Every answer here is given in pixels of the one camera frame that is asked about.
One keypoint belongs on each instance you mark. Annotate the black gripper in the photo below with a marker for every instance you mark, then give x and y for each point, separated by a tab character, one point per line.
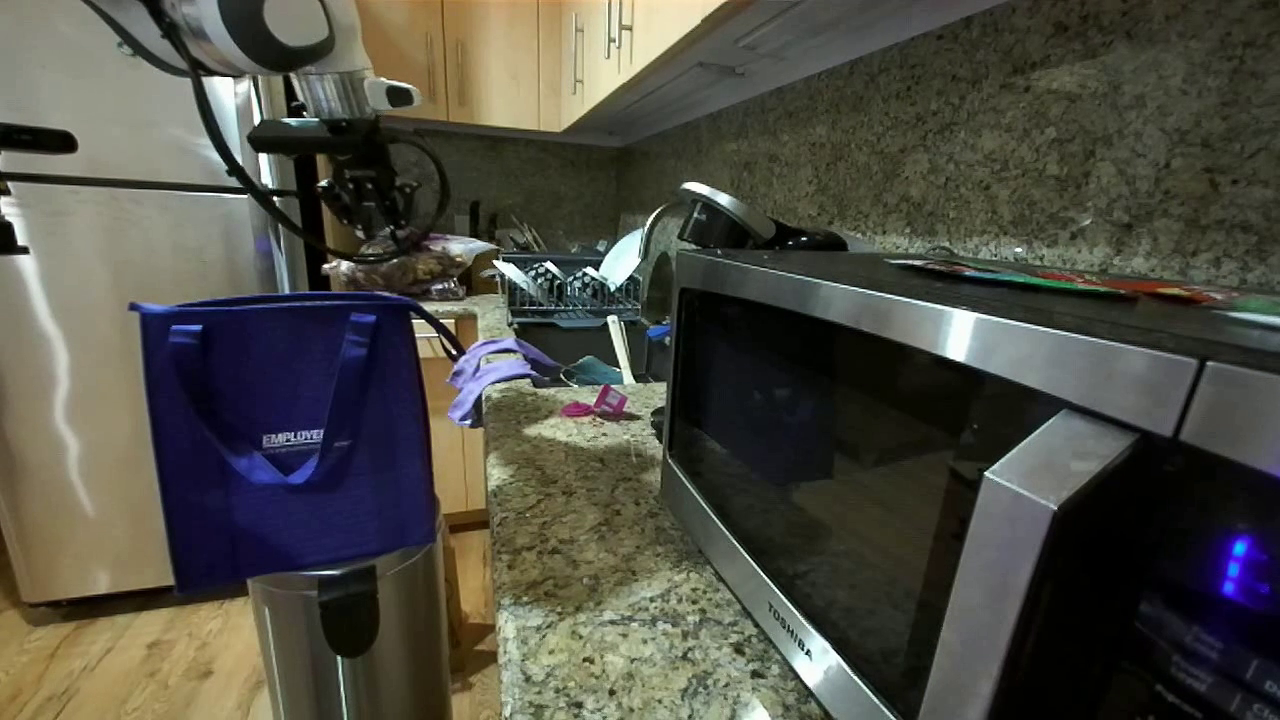
358	185

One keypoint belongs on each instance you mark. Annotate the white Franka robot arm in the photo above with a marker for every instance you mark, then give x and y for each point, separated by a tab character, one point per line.
253	27

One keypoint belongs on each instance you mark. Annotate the blue fabric bag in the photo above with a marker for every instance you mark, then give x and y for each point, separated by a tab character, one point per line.
266	521

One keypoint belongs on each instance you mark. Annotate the purple cloth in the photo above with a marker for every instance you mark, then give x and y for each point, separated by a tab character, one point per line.
486	369

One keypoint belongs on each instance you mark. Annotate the dark dish rack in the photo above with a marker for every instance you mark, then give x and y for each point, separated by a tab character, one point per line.
561	284

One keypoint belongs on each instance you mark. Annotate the light wood upper cabinets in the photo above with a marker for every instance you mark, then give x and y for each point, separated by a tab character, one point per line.
495	61

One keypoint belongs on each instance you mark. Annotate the white plate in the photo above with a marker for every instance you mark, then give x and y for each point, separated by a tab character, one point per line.
623	258

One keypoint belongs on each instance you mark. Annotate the light wood base cabinet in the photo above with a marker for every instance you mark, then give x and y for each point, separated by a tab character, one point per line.
460	467

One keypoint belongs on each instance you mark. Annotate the small pink plastic item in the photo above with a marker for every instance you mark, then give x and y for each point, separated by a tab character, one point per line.
603	405

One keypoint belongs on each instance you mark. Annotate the stainless steel refrigerator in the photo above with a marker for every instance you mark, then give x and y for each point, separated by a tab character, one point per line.
83	403

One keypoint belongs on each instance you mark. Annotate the stainless steel trash can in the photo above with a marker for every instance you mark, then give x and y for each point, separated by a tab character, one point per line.
401	642

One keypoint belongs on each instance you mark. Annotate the stainless steel microwave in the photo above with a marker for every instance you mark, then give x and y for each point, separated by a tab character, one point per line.
855	467

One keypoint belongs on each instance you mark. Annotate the colourful papers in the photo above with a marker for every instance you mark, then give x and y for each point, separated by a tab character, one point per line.
1064	283

